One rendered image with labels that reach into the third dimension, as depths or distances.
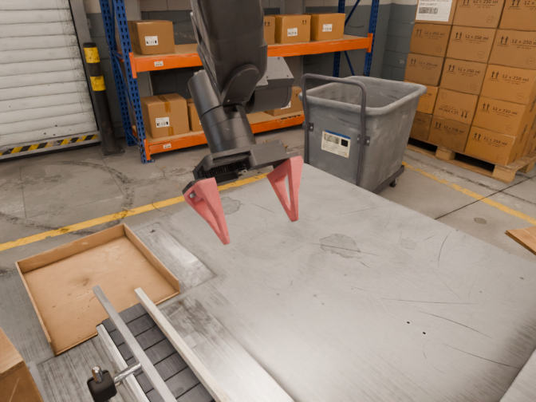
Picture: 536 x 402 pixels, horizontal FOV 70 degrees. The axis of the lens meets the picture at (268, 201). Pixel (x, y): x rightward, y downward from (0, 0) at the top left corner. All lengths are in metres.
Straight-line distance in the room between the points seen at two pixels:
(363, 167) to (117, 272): 1.89
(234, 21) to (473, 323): 0.75
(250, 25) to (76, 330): 0.69
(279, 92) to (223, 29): 0.16
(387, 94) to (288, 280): 2.42
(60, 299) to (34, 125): 3.33
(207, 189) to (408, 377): 0.52
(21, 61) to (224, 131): 3.70
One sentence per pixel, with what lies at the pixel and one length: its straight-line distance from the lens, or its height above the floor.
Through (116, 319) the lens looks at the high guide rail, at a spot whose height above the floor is 0.96.
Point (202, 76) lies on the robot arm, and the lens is 0.48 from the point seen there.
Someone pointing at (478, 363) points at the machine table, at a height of 0.83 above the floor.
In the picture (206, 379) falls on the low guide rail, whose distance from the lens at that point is 0.64.
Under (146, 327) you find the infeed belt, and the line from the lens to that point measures 0.77.
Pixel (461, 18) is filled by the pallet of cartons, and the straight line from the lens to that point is 3.70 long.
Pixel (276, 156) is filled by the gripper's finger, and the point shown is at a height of 1.25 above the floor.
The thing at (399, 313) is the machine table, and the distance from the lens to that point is 0.87.
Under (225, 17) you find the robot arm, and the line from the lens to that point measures 0.37.
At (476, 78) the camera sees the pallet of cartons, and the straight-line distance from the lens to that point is 3.65.
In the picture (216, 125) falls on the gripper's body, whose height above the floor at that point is 1.28.
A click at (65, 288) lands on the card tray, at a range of 0.99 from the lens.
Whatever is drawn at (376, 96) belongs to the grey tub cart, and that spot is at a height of 0.67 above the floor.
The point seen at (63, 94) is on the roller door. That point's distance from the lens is 4.15.
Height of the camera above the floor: 1.43
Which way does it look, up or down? 30 degrees down
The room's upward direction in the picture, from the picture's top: straight up
